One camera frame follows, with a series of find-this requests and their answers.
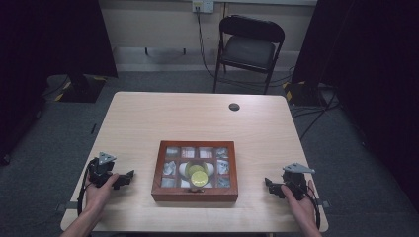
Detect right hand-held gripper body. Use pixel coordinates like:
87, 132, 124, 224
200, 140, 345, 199
282, 162, 316, 201

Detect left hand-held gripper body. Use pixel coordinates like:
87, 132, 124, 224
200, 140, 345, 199
87, 151, 117, 189

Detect wooden box with glass lid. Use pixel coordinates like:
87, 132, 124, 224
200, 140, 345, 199
151, 140, 239, 202

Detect person's left hand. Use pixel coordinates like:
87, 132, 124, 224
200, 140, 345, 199
84, 173, 121, 215

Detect person's right hand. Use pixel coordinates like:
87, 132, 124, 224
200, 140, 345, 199
281, 180, 319, 226

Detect group of silver foil packets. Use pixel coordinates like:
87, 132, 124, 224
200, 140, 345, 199
160, 146, 231, 190

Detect black stand base yellow stripes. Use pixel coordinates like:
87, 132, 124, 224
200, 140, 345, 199
282, 80, 328, 108
45, 72, 109, 104

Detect black folding chair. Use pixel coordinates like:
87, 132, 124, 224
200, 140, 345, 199
211, 14, 286, 96

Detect black curtain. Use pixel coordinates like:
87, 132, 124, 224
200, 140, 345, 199
0, 0, 119, 166
291, 0, 419, 211

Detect right hand-held gripper cable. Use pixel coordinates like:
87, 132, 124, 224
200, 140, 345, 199
302, 186, 322, 230

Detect black floor cables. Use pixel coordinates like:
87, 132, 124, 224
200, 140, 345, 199
291, 86, 342, 141

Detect white wall socket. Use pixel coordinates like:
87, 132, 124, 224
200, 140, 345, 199
192, 0, 215, 14

